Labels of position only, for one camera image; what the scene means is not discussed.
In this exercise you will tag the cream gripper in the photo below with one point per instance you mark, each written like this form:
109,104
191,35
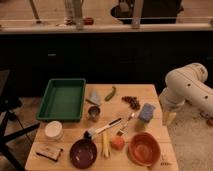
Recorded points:
168,117

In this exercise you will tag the dark red grape bunch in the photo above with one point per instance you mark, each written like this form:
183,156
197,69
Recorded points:
132,101

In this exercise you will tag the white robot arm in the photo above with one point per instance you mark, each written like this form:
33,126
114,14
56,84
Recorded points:
186,84

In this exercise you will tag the small metal cup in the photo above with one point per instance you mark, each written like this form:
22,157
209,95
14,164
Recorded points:
94,113

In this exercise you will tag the blue sponge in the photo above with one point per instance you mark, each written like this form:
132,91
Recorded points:
146,112

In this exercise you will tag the orange bowl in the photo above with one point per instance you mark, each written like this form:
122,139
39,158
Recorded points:
143,149

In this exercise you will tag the metal fork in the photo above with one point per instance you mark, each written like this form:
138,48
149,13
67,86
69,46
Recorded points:
122,129

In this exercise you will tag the green chili pepper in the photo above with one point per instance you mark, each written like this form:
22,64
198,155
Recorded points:
111,94

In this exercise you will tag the grey triangular wedge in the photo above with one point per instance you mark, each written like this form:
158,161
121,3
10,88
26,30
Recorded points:
94,98

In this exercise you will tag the black white brush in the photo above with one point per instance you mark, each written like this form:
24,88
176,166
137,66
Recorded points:
92,132

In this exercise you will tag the purple bowl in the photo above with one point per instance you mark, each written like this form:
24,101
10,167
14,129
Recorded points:
83,153

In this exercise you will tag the green plastic tray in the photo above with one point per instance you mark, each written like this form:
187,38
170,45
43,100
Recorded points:
63,100

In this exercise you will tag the white round container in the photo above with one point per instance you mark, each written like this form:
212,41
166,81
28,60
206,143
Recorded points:
54,130

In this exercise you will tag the wooden block eraser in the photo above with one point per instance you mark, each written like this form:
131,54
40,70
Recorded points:
48,151

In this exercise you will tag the red object on counter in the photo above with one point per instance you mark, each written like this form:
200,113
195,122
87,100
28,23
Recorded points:
88,21

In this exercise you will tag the black chair frame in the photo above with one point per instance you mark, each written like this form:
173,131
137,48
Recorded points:
7,108

